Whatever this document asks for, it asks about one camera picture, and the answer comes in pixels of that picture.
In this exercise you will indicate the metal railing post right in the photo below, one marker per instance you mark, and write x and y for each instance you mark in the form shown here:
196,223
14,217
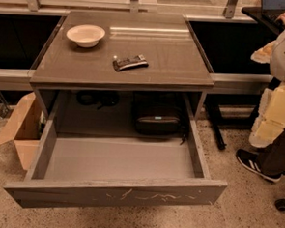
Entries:
230,8

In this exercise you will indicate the brown cardboard box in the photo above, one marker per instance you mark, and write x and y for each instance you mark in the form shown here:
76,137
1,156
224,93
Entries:
22,129

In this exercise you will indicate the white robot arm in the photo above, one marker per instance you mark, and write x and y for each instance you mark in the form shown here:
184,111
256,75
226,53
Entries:
276,51

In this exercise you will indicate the grey top drawer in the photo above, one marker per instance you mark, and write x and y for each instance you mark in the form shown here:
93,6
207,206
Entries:
93,156

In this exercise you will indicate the metal railing post middle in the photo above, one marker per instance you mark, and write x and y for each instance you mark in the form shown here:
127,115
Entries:
133,5

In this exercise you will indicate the black laptop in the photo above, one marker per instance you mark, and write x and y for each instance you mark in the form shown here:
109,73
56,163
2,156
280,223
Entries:
267,14

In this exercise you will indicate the grey drawer cabinet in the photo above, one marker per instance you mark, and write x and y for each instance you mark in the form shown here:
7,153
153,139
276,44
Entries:
166,41

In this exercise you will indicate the black caster wheel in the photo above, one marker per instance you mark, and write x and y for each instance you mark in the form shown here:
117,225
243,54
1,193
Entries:
280,204

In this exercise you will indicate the black and white sneaker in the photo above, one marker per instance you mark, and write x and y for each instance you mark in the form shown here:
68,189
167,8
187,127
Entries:
248,161

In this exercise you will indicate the black carrying case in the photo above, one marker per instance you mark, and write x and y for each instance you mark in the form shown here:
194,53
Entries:
158,113

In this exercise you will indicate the white ceramic bowl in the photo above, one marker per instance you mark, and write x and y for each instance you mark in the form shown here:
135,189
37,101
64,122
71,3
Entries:
85,35

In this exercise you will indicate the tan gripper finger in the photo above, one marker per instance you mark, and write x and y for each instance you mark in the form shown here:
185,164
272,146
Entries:
272,106
263,133

